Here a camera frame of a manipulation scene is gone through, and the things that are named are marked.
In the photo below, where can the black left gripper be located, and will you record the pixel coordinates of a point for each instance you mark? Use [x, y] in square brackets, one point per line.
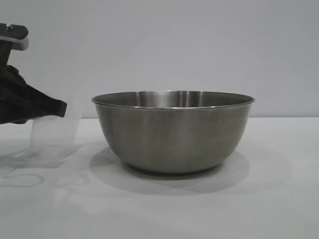
[6, 72]

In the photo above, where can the clear plastic measuring cup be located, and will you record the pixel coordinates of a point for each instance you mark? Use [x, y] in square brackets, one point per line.
[56, 129]

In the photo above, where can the stainless steel mixing bowl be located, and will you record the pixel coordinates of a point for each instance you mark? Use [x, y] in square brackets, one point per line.
[172, 134]

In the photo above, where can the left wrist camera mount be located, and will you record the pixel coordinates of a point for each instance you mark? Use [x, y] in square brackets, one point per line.
[15, 33]

